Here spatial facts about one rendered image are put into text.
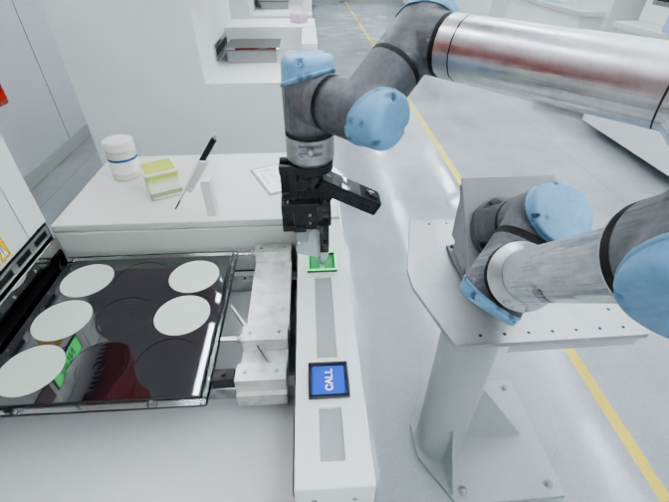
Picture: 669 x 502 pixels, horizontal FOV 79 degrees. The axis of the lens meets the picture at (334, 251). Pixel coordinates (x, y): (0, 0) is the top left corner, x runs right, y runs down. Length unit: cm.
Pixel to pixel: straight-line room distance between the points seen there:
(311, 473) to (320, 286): 32
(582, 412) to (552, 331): 102
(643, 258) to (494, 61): 26
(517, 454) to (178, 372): 129
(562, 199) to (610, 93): 33
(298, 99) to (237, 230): 42
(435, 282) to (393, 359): 92
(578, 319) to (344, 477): 64
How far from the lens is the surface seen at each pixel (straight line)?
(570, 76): 49
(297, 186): 66
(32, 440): 86
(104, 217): 102
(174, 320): 80
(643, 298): 40
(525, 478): 169
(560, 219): 78
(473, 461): 165
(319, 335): 65
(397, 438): 165
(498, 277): 69
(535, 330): 93
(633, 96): 48
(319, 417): 57
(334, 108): 53
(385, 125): 51
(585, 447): 185
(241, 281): 92
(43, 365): 83
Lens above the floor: 145
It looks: 38 degrees down
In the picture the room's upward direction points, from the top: straight up
